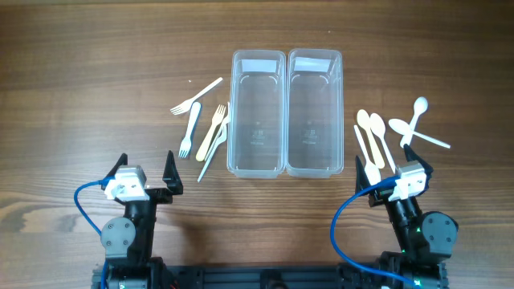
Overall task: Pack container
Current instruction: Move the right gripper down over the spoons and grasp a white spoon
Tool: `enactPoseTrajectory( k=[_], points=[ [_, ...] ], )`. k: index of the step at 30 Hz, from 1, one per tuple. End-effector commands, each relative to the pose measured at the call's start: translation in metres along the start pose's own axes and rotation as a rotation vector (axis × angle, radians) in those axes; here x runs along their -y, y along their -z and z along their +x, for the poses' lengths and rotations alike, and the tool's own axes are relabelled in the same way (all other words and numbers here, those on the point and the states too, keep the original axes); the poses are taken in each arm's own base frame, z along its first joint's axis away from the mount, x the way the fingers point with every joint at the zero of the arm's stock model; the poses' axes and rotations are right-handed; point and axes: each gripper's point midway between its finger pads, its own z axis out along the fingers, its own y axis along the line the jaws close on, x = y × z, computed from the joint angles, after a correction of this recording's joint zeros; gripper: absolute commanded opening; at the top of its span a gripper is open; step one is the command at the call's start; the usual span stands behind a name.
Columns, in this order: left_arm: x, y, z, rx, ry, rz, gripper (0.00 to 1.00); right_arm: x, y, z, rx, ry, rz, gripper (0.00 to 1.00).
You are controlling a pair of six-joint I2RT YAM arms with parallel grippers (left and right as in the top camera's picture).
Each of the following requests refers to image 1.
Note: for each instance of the left clear plastic container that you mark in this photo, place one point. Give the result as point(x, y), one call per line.
point(255, 146)

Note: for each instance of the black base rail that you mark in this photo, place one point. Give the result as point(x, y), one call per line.
point(329, 277)

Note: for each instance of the yellow plastic fork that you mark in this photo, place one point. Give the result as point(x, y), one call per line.
point(216, 120)

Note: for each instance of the white spoon crosswise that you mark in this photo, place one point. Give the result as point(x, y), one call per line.
point(401, 127)

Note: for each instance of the light blue plastic fork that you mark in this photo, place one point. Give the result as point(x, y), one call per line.
point(186, 143)

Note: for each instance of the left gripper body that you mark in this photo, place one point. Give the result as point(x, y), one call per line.
point(157, 194)

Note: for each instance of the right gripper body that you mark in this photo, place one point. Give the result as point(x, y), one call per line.
point(380, 197)

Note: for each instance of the white plastic fork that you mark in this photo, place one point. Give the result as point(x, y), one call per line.
point(187, 104)

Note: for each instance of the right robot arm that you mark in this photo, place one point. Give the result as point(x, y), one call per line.
point(426, 239)

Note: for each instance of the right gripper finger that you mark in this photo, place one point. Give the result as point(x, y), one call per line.
point(362, 181)
point(411, 155)

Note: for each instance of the yellow plastic spoon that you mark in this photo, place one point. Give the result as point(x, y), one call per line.
point(363, 120)

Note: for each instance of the clear plastic fork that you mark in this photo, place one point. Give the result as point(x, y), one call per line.
point(217, 139)

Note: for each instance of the clear plastic container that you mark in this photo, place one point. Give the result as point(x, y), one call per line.
point(315, 113)
point(255, 146)

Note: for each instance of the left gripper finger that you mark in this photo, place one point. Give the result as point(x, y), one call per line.
point(123, 160)
point(171, 176)

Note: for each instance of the white spoon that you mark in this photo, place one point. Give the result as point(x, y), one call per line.
point(420, 106)
point(378, 127)

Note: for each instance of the clear plastic knife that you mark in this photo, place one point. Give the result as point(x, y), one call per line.
point(216, 135)

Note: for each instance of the white spoon bowl down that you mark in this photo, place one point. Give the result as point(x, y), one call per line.
point(371, 170)

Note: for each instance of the right clear plastic container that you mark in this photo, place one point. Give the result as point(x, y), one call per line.
point(315, 113)

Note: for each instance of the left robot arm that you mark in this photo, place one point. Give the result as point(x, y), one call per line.
point(128, 240)

